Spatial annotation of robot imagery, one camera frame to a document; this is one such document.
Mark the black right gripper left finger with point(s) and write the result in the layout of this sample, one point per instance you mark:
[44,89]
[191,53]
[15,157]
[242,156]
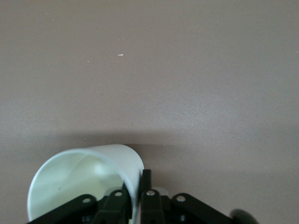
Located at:
[107,210]

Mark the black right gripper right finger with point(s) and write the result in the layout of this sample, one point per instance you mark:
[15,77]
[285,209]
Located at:
[151,210]

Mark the white IKEA cup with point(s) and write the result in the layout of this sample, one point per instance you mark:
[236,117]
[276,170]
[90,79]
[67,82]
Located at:
[70,175]

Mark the brown table mat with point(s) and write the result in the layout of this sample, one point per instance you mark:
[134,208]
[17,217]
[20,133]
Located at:
[149,70]

